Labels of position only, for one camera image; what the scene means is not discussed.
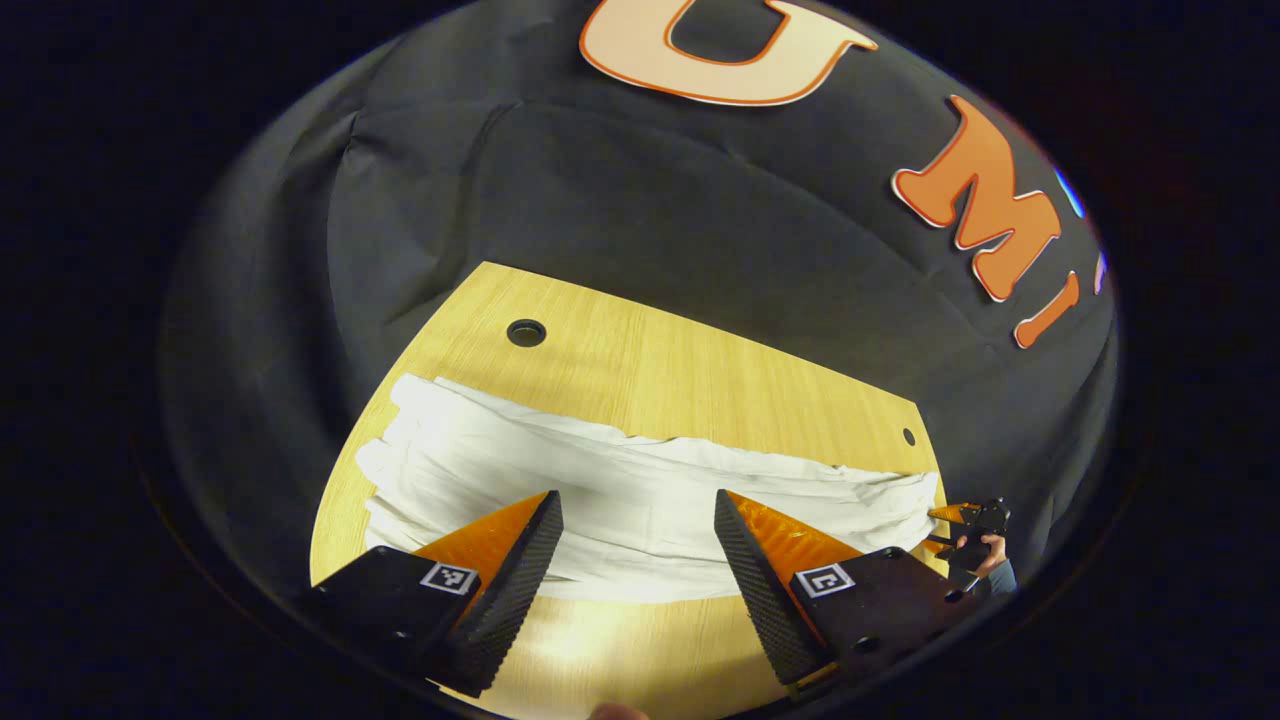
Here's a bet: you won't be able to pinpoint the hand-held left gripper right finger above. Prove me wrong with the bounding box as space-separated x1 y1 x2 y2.
713 488 979 703

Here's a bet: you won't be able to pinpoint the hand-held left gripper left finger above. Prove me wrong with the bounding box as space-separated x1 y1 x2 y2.
298 489 566 700

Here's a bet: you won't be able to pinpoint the white jeans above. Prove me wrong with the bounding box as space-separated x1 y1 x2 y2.
355 373 942 604

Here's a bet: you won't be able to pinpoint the black backdrop cloth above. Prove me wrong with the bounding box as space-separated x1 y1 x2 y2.
160 0 1121 601

